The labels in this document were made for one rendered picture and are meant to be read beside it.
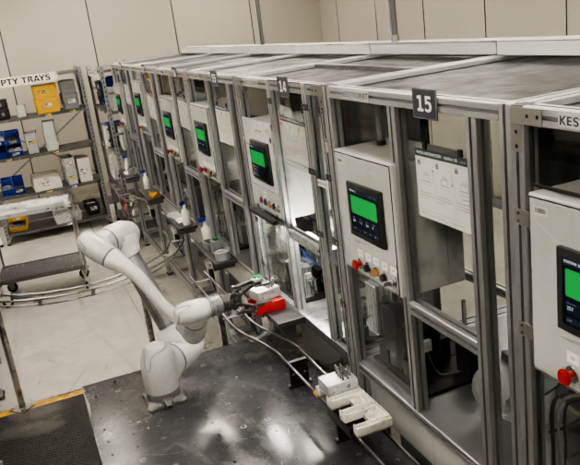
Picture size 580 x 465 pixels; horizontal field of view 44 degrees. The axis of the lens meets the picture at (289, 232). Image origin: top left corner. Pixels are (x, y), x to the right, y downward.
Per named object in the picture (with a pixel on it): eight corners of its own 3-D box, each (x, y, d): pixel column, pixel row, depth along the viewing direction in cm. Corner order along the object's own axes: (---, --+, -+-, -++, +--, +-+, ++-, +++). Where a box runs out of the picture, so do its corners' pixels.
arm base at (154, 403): (150, 417, 316) (148, 406, 315) (141, 396, 336) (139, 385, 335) (190, 405, 322) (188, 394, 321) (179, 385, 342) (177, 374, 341)
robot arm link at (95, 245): (105, 249, 315) (124, 239, 326) (73, 230, 319) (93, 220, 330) (99, 273, 321) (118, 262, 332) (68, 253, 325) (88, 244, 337)
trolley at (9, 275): (1, 310, 668) (-24, 214, 641) (6, 292, 717) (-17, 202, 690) (92, 291, 687) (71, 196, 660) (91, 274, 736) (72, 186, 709)
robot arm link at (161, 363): (137, 394, 326) (128, 351, 320) (160, 375, 342) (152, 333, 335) (167, 399, 319) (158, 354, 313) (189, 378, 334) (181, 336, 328)
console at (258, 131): (249, 204, 376) (236, 117, 362) (299, 193, 385) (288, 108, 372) (278, 221, 338) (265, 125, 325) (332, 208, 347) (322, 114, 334)
